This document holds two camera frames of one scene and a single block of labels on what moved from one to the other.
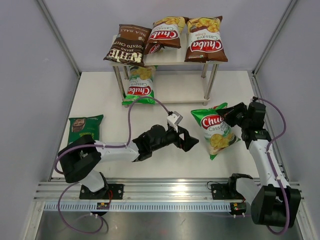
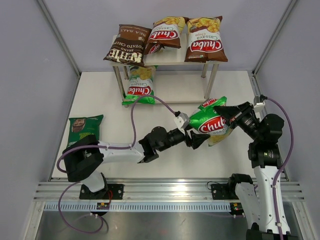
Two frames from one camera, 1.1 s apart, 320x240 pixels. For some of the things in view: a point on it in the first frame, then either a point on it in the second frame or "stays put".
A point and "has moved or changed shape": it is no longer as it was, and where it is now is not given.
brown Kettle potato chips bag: x=129 y=47 stays put
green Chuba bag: x=219 y=134 has moved or changed shape
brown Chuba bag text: x=165 y=34 stays put
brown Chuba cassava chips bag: x=204 y=40 stays put
